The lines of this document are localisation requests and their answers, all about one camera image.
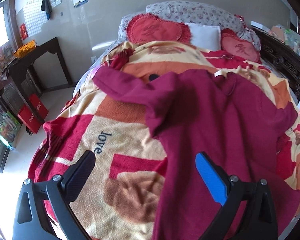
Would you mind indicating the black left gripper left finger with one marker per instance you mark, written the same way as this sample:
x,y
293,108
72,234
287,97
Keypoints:
x,y
31,220

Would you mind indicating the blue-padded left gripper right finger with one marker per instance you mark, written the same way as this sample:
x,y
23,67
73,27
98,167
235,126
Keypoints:
x,y
259,217

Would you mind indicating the maroon knit sweater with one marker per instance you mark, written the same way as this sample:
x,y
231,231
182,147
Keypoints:
x,y
227,117

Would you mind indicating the orange red patterned blanket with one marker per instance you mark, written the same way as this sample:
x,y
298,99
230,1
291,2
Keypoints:
x,y
121,195

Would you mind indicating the colourful printed box on floor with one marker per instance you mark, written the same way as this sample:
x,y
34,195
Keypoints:
x,y
9,129

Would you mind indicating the red gift bag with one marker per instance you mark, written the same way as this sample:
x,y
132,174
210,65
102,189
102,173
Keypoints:
x,y
28,119
41,109

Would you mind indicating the dark wooden side table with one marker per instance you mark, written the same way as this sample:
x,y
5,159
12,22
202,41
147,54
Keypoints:
x,y
17,71

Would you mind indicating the dark carved wooden headboard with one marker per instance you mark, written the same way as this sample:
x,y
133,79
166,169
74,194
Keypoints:
x,y
283,58

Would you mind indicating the small red heart cushion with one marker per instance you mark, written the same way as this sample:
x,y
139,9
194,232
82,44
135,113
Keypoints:
x,y
236,46

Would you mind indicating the yellow plastic basket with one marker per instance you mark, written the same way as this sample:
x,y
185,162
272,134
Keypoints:
x,y
25,49

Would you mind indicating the white pillow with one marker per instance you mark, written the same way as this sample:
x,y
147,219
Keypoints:
x,y
205,36

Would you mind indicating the large red heart cushion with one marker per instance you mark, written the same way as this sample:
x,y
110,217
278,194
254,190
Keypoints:
x,y
144,28

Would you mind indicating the dark cloth hanging on wall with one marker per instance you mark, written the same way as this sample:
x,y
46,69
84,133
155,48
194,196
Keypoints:
x,y
46,7

